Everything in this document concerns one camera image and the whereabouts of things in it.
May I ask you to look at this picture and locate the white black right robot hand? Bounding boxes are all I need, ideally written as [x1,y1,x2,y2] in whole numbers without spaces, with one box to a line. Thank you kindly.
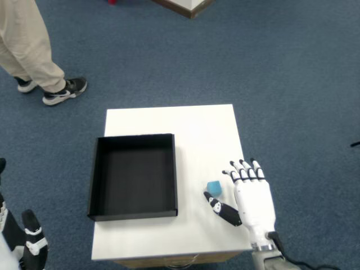
[203,157,278,251]

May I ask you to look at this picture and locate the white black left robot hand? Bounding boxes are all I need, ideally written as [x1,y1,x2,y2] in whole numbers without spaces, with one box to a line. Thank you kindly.
[0,157,49,270]

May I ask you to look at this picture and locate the blue cube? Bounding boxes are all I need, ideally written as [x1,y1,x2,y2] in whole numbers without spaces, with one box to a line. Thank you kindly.
[206,181,222,197]

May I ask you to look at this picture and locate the black open box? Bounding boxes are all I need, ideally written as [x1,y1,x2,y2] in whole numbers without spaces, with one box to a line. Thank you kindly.
[87,133,180,221]

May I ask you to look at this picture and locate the clear round container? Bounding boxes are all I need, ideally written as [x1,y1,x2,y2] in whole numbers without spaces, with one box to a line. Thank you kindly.
[165,253,199,268]

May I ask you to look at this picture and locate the wooden table base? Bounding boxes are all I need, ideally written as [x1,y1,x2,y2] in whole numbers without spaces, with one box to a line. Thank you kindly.
[112,251,242,268]

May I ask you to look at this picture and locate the black white sneaker with swoosh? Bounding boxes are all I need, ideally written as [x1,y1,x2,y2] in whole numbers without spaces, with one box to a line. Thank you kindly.
[42,76,88,106]

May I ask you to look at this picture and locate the white furniture with wood edge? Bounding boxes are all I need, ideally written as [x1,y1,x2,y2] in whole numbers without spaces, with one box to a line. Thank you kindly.
[151,0,214,19]

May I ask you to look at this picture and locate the beige trousers of person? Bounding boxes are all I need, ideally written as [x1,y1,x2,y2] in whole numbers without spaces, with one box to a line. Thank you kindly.
[0,0,68,93]

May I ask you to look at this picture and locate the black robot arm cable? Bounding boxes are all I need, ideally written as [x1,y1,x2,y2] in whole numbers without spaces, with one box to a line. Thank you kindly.
[267,231,341,270]

